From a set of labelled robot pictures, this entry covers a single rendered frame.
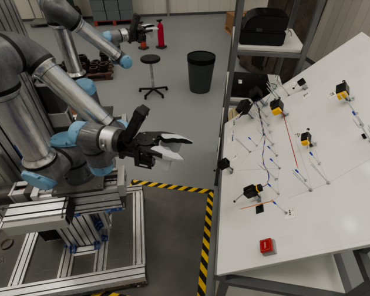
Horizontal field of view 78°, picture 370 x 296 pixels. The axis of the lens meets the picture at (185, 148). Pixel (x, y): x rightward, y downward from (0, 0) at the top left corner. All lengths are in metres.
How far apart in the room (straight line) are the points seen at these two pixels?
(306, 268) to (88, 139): 1.17
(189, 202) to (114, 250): 0.86
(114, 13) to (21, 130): 7.79
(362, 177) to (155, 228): 1.73
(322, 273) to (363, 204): 0.54
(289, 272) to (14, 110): 1.31
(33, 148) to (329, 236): 1.06
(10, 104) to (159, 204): 1.83
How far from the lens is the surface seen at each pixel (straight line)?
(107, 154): 0.78
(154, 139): 0.64
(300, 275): 1.38
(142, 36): 1.67
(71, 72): 1.57
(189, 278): 2.10
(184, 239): 2.22
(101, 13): 8.59
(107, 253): 2.02
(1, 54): 0.82
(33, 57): 0.86
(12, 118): 0.87
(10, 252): 2.37
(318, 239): 0.99
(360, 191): 1.03
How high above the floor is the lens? 1.99
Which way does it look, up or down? 42 degrees down
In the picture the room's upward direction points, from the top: straight up
